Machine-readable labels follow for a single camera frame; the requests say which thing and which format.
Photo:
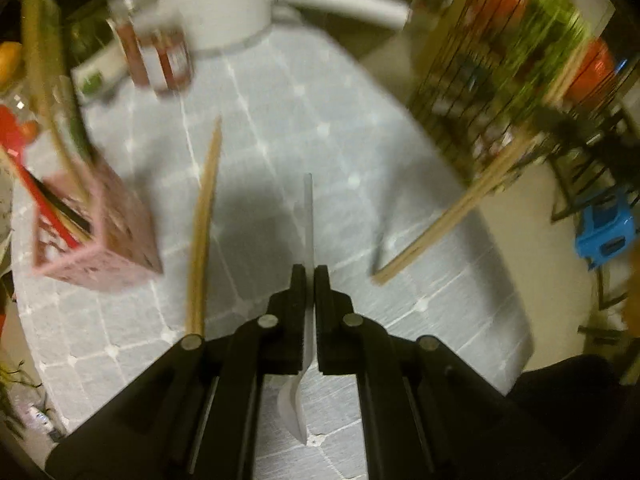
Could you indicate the dark cloth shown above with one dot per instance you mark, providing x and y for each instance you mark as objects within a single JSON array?
[{"x": 575, "y": 420}]

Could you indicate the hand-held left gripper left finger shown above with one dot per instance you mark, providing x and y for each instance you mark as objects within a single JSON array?
[{"x": 298, "y": 285}]

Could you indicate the small white dish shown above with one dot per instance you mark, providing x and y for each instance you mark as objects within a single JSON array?
[{"x": 102, "y": 67}]

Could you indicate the blue plastic stool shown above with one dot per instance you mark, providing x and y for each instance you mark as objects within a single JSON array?
[{"x": 605, "y": 230}]

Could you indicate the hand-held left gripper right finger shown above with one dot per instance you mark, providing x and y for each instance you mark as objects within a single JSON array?
[{"x": 322, "y": 285}]

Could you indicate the white plastic spoon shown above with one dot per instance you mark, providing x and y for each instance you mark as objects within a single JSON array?
[{"x": 310, "y": 220}]

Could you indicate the white pot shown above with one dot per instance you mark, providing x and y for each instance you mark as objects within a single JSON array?
[{"x": 215, "y": 0}]

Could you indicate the sauce bottle red label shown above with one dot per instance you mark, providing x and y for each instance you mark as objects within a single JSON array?
[{"x": 172, "y": 60}]

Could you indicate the glass jar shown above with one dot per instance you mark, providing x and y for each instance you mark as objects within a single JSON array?
[{"x": 20, "y": 105}]

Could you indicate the orange fruit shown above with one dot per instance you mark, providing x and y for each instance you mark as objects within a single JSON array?
[{"x": 9, "y": 62}]

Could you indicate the green food piece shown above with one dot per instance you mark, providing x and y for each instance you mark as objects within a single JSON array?
[{"x": 91, "y": 82}]

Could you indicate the red plastic spoon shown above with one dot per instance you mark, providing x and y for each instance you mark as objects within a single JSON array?
[{"x": 12, "y": 130}]

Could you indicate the pink perforated utensil holder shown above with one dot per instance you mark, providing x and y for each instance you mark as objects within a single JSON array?
[{"x": 120, "y": 240}]

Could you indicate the wooden chopstick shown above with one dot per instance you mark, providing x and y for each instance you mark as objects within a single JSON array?
[
  {"x": 201, "y": 285},
  {"x": 450, "y": 210},
  {"x": 192, "y": 285},
  {"x": 457, "y": 217}
]

